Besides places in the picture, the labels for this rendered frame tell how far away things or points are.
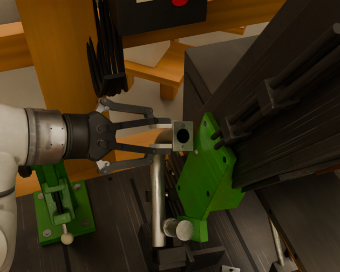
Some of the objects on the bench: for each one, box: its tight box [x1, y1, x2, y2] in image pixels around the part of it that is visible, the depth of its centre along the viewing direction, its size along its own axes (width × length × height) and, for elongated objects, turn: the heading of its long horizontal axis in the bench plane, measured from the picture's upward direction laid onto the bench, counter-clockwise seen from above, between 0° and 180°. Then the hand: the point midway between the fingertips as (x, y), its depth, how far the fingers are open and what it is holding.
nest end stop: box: [151, 260, 186, 271], centre depth 90 cm, size 4×7×6 cm, turn 108°
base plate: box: [9, 155, 340, 272], centre depth 105 cm, size 42×110×2 cm, turn 108°
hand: (170, 136), depth 78 cm, fingers closed on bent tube, 3 cm apart
